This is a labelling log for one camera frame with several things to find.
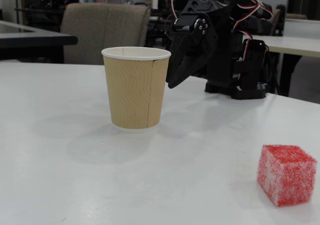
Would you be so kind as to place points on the tan paper cup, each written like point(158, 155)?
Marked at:
point(135, 90)

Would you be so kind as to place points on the dark framed background chair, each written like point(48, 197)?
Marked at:
point(279, 17)

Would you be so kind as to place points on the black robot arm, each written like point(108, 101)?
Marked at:
point(225, 50)

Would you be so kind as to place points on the beige fabric chair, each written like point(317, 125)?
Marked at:
point(100, 32)

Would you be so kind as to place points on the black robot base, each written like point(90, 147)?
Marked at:
point(246, 92)

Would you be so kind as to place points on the black edged table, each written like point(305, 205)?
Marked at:
point(30, 38)

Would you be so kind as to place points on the red foam cube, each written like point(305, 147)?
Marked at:
point(285, 175)

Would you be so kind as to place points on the white table with dark legs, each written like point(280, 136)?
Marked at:
point(292, 46)

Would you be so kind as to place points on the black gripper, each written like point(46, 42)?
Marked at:
point(190, 47)

